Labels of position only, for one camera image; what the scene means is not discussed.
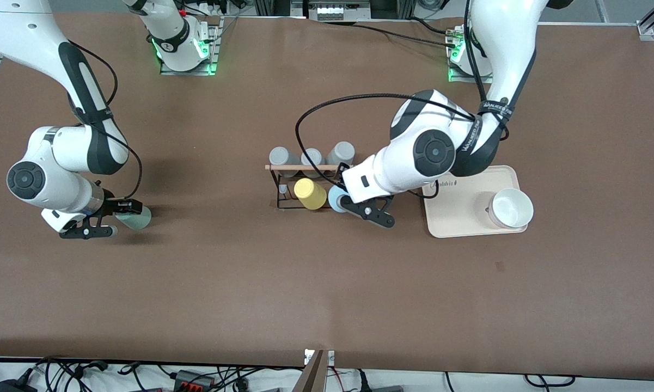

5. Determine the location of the yellow plastic cup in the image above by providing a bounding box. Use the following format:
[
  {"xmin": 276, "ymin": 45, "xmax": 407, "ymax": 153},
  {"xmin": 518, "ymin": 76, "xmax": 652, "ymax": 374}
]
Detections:
[{"xmin": 294, "ymin": 178, "xmax": 327, "ymax": 211}]

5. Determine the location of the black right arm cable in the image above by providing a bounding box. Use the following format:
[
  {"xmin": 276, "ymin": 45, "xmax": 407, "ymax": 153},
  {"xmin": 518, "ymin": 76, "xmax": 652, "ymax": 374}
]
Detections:
[{"xmin": 65, "ymin": 39, "xmax": 143, "ymax": 201}]

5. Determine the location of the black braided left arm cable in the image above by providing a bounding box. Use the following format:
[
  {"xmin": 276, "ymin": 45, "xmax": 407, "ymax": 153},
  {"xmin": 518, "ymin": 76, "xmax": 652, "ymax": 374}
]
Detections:
[{"xmin": 295, "ymin": 94, "xmax": 477, "ymax": 192}]

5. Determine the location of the black table cable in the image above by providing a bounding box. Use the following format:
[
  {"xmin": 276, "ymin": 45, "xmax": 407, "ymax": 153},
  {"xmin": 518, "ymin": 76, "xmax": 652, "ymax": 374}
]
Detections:
[
  {"xmin": 319, "ymin": 20, "xmax": 451, "ymax": 47},
  {"xmin": 407, "ymin": 16, "xmax": 450, "ymax": 34}
]

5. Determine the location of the black power adapter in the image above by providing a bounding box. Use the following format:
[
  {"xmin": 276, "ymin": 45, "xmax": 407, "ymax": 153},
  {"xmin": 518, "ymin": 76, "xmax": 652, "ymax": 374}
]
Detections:
[{"xmin": 0, "ymin": 378, "xmax": 39, "ymax": 392}]

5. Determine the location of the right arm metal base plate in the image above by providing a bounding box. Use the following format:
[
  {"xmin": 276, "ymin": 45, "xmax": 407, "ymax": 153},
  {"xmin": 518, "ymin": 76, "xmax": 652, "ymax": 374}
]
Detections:
[{"xmin": 160, "ymin": 15, "xmax": 222, "ymax": 76}]

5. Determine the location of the white bowl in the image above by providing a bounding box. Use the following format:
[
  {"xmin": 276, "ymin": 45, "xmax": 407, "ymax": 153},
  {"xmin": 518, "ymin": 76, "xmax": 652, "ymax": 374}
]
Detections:
[{"xmin": 487, "ymin": 188, "xmax": 535, "ymax": 230}]

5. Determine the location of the white bracket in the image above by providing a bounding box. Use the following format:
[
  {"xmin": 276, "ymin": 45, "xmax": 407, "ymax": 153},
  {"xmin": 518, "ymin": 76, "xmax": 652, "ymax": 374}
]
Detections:
[{"xmin": 304, "ymin": 348, "xmax": 335, "ymax": 366}]

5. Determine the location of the beige plastic tray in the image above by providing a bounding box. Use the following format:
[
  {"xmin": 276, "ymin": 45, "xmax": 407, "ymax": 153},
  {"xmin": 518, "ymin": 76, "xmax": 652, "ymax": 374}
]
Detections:
[{"xmin": 422, "ymin": 165, "xmax": 528, "ymax": 239}]

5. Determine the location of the light blue plastic cup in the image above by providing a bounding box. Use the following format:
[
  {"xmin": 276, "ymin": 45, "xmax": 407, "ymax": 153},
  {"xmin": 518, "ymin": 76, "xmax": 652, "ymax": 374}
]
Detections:
[{"xmin": 328, "ymin": 186, "xmax": 354, "ymax": 214}]

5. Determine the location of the white power strip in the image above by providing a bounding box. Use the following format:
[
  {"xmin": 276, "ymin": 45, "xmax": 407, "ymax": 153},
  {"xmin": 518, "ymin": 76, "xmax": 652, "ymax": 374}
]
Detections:
[{"xmin": 188, "ymin": 0, "xmax": 235, "ymax": 17}]

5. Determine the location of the black wire cup rack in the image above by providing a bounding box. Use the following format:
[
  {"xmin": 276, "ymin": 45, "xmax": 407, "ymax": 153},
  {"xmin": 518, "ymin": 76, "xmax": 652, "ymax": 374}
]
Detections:
[{"xmin": 265, "ymin": 162, "xmax": 356, "ymax": 211}]

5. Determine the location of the black red connector box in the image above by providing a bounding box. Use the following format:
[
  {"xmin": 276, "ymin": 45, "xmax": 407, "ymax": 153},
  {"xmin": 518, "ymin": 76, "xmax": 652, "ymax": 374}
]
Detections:
[{"xmin": 173, "ymin": 369, "xmax": 218, "ymax": 392}]

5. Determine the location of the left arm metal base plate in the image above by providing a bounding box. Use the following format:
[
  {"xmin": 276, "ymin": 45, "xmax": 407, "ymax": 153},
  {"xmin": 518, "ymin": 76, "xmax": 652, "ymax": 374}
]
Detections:
[{"xmin": 447, "ymin": 24, "xmax": 495, "ymax": 84}]

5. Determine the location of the brown post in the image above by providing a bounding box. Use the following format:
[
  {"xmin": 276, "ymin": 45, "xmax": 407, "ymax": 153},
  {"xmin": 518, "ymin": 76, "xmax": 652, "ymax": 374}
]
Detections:
[{"xmin": 291, "ymin": 350, "xmax": 327, "ymax": 392}]

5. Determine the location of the mint green plastic cup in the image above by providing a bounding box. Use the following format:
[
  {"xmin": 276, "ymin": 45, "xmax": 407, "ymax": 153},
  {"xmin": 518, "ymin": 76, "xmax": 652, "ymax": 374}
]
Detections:
[{"xmin": 114, "ymin": 206, "xmax": 152, "ymax": 231}]

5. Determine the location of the white electrical device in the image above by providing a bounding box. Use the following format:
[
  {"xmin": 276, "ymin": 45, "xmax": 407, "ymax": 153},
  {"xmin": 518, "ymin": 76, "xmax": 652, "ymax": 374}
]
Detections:
[{"xmin": 308, "ymin": 0, "xmax": 372, "ymax": 21}]

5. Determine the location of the light grey plastic cup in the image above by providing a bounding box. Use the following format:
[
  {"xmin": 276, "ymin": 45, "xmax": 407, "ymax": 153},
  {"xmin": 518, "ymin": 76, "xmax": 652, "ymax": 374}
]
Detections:
[{"xmin": 301, "ymin": 148, "xmax": 325, "ymax": 177}]

